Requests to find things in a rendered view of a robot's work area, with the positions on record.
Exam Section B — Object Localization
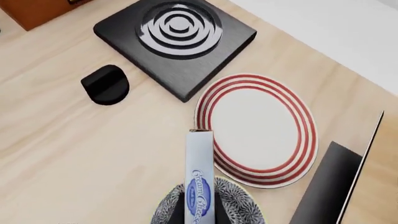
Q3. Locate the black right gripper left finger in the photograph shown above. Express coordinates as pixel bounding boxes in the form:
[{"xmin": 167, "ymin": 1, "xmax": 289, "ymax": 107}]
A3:
[{"xmin": 167, "ymin": 183, "xmax": 187, "ymax": 224}]

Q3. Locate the round black stove knob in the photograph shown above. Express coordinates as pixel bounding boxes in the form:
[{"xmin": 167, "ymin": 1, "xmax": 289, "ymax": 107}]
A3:
[{"xmin": 80, "ymin": 64, "xmax": 131, "ymax": 106}]

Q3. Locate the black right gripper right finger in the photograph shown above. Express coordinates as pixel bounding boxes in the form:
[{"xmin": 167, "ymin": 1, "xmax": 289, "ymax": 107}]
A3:
[{"xmin": 213, "ymin": 186, "xmax": 234, "ymax": 224}]

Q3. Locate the flat black stove plate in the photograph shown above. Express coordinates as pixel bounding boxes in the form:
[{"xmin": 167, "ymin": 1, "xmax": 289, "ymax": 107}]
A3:
[{"xmin": 92, "ymin": 0, "xmax": 259, "ymax": 104}]

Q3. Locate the wooden cabinet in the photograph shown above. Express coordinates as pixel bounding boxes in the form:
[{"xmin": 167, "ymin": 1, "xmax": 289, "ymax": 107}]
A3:
[{"xmin": 0, "ymin": 0, "xmax": 125, "ymax": 32}]

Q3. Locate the white cream cheese box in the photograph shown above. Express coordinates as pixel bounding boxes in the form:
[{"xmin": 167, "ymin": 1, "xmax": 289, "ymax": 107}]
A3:
[{"xmin": 183, "ymin": 127, "xmax": 216, "ymax": 224}]

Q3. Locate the black-and-white patterned bowl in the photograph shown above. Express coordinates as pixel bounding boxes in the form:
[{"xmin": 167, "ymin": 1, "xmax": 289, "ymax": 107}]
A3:
[{"xmin": 150, "ymin": 175, "xmax": 267, "ymax": 224}]

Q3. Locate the white plate with red rings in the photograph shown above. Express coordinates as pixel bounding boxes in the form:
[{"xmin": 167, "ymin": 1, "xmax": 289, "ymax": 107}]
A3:
[{"xmin": 193, "ymin": 73, "xmax": 320, "ymax": 188}]

